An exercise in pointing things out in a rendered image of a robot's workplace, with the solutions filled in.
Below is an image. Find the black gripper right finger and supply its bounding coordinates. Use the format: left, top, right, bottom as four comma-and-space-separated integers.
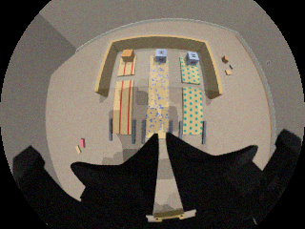
165, 133, 258, 213

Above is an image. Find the tan strip with blue dots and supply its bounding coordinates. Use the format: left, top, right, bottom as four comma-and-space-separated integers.
146, 89, 169, 138

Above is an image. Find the pink flat block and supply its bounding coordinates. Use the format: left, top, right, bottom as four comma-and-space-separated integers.
80, 138, 85, 148

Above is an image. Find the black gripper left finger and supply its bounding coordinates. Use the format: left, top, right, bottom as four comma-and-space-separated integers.
70, 134, 160, 215

